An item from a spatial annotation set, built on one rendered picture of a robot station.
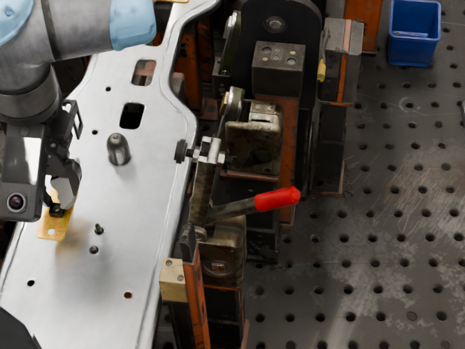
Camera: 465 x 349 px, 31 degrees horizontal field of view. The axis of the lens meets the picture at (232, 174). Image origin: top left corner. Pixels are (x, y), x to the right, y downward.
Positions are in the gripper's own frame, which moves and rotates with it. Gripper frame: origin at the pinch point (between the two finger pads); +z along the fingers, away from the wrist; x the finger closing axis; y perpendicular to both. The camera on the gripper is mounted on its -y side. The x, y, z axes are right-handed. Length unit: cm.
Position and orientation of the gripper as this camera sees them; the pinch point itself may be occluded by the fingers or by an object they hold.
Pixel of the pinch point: (55, 206)
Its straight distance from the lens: 111.4
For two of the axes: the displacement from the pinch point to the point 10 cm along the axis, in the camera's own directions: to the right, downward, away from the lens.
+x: -9.9, -1.1, 1.1
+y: 1.5, -8.1, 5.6
